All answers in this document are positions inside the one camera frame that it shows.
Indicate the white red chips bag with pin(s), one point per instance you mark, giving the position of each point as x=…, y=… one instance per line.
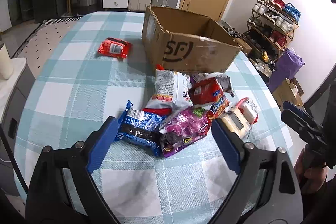
x=171, y=92

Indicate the SF cardboard box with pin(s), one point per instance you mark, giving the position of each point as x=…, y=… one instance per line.
x=186, y=42

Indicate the grey side cabinet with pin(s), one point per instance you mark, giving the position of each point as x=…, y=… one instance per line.
x=14, y=93

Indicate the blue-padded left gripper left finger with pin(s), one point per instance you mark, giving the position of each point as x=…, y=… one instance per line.
x=48, y=199

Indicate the teal plaid tablecloth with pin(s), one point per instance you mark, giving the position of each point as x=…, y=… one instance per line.
x=78, y=88

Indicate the wooden shoe rack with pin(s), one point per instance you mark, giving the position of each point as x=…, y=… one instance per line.
x=271, y=28

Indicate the dotted beige rug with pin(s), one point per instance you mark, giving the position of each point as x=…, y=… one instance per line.
x=38, y=47

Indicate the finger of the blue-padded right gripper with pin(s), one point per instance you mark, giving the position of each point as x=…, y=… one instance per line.
x=297, y=119

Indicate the person's right hand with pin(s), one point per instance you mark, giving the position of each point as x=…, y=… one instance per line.
x=316, y=176

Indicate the blue cookie packet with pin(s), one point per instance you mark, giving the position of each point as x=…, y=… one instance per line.
x=140, y=128

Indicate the silver purple snack bag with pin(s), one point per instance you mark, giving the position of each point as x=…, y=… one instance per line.
x=222, y=78

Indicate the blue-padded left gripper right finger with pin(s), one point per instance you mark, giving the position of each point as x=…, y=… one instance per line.
x=266, y=189

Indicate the red snack packet with barcode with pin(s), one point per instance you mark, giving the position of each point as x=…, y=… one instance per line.
x=115, y=48

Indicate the clear cracker packet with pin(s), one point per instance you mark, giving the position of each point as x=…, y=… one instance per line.
x=240, y=118

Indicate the small cardboard box on floor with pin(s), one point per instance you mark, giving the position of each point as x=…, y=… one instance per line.
x=287, y=91

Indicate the red blue snack bag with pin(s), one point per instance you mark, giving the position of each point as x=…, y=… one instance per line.
x=210, y=92

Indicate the white cup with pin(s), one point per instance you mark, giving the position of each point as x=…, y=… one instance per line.
x=6, y=66

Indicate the purple grape candy bag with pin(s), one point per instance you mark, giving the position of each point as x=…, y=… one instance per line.
x=182, y=129

